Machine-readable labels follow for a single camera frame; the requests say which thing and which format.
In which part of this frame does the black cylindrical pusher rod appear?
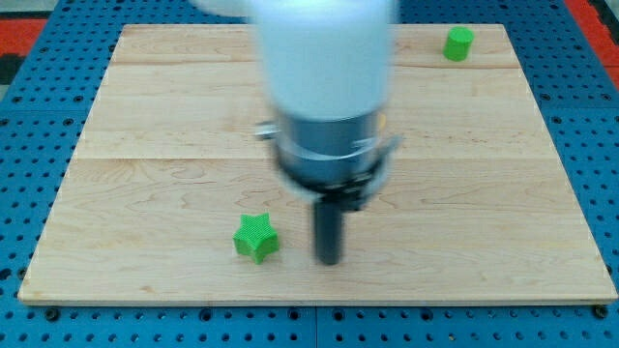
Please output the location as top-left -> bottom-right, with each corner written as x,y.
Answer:
312,196 -> 343,265

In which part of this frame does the grey black tool mount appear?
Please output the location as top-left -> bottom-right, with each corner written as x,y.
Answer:
255,112 -> 402,211

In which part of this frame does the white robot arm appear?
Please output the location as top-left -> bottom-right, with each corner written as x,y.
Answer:
192,0 -> 399,265

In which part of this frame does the green star block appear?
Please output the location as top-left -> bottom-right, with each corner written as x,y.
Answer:
232,213 -> 280,264

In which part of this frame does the wooden board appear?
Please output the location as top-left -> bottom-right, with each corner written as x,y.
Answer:
18,24 -> 617,306

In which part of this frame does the green cylinder block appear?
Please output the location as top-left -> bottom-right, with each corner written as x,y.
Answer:
443,26 -> 475,62

